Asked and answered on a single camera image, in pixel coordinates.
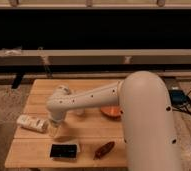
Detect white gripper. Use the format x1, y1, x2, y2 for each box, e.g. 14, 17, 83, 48
48, 115, 62, 138

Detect white plastic bottle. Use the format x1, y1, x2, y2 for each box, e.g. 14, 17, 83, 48
16, 115, 48, 133

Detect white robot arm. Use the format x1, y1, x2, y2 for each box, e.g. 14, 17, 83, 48
46, 71, 182, 171

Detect black sponge block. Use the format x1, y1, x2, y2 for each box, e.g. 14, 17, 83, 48
50, 144, 77, 158

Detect orange bowl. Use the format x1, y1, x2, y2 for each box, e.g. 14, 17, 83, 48
100, 106, 121, 119

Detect blue power adapter box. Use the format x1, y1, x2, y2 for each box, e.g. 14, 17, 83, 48
169, 89, 187, 106

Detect wooden bench rail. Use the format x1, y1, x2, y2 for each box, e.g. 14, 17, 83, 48
0, 49, 191, 66

